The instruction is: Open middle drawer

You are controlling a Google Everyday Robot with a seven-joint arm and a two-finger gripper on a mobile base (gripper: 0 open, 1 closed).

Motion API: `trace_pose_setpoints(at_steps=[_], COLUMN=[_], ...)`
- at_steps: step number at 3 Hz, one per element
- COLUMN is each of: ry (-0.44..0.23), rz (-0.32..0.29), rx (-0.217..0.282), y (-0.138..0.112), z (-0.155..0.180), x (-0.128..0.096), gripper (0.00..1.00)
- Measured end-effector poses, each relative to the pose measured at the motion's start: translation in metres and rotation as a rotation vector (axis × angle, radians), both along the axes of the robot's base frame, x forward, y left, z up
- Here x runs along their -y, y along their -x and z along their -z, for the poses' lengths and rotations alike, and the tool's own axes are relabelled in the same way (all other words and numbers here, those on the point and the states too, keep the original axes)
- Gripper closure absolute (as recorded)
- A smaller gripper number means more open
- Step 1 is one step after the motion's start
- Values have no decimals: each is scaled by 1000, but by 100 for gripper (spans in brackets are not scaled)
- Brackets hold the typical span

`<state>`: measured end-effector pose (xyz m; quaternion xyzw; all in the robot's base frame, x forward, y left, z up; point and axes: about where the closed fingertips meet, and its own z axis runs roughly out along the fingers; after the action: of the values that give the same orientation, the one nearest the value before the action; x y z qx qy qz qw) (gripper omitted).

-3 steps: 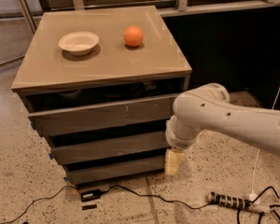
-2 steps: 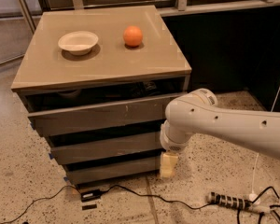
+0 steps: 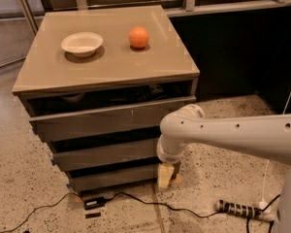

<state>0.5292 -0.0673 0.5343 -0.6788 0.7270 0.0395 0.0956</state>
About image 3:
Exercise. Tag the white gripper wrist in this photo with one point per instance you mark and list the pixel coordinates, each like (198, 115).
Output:
(168, 156)

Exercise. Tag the black power adapter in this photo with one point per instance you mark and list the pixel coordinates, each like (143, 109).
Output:
(94, 203)

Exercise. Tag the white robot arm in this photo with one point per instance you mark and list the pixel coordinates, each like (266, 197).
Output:
(263, 136)

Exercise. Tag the grey bottom drawer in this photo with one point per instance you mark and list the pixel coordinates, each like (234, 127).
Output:
(106, 176)

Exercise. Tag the grey top drawer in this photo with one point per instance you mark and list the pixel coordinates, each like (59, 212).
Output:
(94, 122)

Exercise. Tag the white paper bowl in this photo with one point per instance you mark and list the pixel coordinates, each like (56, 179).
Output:
(82, 44)

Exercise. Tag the black power strip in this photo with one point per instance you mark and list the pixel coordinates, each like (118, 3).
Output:
(239, 210)

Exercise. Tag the grey drawer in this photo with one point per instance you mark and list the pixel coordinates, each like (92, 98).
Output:
(94, 122)
(76, 154)
(106, 176)

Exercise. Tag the orange fruit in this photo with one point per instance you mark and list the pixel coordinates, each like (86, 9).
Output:
(138, 37)

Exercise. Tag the black tape strip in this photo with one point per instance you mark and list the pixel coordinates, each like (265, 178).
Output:
(92, 215)

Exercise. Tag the grey drawer cabinet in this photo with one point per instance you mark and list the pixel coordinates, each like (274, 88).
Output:
(53, 81)

